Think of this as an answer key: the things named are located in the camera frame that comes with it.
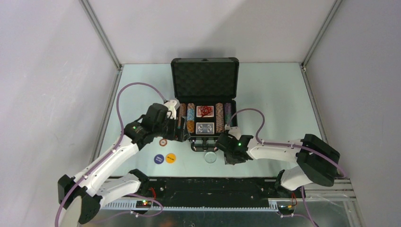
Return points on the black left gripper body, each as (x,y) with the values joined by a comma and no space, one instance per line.
(168,129)

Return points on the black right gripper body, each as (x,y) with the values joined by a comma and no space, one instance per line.
(229,159)

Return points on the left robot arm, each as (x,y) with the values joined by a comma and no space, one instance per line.
(84,194)

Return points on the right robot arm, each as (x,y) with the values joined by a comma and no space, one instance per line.
(315,161)

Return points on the red dice set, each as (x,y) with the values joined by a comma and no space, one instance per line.
(204,111)

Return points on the orange poker chip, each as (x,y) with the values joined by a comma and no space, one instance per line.
(163,142)

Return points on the clear dealer button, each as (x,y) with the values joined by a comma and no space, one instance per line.
(210,157)

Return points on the blue orange chip stack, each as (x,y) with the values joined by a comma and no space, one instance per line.
(190,116)

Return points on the blue small blind button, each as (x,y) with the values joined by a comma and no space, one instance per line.
(159,159)

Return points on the yellow big blind button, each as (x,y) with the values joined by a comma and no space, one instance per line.
(170,158)

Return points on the blue playing card deck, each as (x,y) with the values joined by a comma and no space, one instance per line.
(205,128)

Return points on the purple green chip stack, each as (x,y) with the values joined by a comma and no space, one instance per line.
(228,114)

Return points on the pink brown chip stack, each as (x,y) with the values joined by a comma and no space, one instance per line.
(219,118)

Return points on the black poker case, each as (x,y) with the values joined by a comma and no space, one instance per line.
(205,81)

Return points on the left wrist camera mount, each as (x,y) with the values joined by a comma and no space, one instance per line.
(172,106)

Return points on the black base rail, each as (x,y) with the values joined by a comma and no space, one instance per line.
(210,192)

